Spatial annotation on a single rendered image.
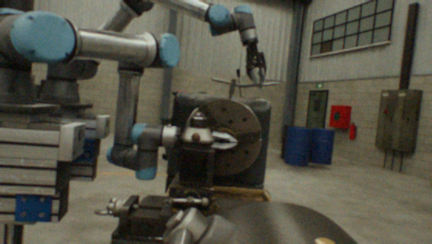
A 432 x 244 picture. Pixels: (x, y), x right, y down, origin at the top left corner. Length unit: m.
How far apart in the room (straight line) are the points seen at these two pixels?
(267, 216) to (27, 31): 0.72
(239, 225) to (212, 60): 11.80
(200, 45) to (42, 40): 11.15
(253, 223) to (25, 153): 0.80
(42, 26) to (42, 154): 0.31
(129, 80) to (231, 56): 11.08
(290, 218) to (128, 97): 1.05
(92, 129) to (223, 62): 10.83
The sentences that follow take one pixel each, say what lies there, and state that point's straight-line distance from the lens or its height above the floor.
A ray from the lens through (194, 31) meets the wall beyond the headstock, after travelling 11.93.
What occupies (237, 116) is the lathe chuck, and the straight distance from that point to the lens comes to 1.30.
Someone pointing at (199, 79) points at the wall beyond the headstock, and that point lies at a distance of 11.70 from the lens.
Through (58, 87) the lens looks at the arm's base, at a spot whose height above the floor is 1.22.
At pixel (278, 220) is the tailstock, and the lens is 0.18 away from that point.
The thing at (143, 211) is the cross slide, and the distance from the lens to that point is 0.74.
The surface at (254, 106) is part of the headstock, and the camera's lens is 1.46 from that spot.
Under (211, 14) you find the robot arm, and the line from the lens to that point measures 1.28.
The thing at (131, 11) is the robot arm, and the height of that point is 1.58.
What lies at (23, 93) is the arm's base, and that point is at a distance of 0.96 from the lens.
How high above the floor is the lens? 1.20
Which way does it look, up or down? 3 degrees down
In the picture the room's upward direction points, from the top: 5 degrees clockwise
